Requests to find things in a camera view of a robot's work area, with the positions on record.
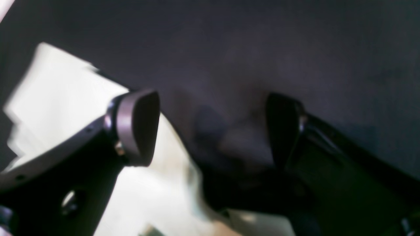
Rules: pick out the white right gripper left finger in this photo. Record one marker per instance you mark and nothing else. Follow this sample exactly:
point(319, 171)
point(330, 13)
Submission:
point(64, 192)

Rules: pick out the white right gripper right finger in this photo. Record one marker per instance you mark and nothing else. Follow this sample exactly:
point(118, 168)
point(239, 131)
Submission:
point(354, 193)

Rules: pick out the light green T-shirt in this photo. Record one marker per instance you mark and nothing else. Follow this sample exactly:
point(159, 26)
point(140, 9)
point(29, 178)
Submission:
point(60, 95)

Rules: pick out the black table cloth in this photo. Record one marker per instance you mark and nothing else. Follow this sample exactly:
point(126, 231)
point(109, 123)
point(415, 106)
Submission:
point(352, 63)

